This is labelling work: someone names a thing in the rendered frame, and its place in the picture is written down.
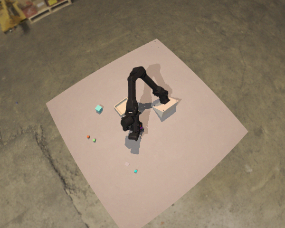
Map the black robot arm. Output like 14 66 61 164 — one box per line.
120 66 170 132

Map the small turquoise cube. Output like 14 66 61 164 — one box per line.
95 105 103 113

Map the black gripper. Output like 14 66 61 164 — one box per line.
128 121 142 141

